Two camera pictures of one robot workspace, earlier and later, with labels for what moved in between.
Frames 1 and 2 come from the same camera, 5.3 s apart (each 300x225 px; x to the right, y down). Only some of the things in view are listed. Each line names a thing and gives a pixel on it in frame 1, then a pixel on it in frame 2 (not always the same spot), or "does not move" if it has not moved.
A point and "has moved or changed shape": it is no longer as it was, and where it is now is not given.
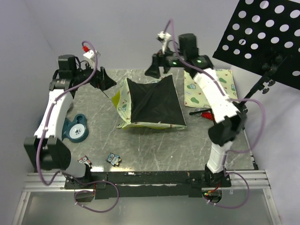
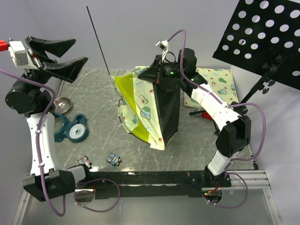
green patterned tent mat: (193, 95) does not move
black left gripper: (101, 80) -> (66, 70)
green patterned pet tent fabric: (153, 105) has moved or changed shape
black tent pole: (104, 93) -> (98, 40)
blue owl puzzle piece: (115, 159) does not move
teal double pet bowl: (77, 131) does not move
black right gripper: (158, 60) -> (152, 73)
